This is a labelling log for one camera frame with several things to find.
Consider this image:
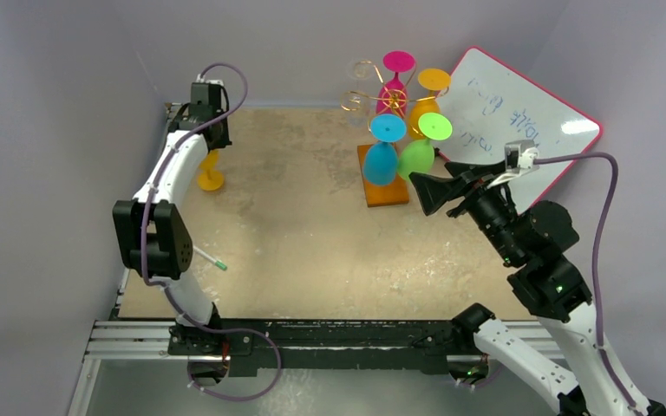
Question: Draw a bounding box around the green plastic wine glass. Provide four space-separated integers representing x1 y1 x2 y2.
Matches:
397 112 453 181

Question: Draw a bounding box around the blue plastic wine glass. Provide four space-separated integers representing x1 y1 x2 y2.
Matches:
362 114 407 186

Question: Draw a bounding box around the orange plastic wine glass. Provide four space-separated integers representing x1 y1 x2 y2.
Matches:
407 68 451 140

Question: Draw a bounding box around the pink plastic wine glass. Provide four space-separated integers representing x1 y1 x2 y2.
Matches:
375 50 416 118

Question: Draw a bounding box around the clear wine glass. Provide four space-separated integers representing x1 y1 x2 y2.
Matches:
340 60 374 127

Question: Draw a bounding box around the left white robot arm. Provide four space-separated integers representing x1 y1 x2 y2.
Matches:
112 80 230 354

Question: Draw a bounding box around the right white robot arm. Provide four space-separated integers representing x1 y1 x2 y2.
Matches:
409 162 666 415

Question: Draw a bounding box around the pink framed whiteboard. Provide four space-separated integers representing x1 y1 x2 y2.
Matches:
436 46 604 213

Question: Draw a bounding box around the green capped white marker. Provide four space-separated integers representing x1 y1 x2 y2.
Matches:
193 246 227 271

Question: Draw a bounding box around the gold wire glass rack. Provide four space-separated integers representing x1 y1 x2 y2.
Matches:
340 50 453 208

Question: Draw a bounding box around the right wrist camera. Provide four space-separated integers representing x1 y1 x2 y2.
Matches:
487 140 539 189

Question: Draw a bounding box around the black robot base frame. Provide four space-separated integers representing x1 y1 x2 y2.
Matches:
82 304 576 380

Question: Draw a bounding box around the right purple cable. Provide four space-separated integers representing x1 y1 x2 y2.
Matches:
533 152 650 416

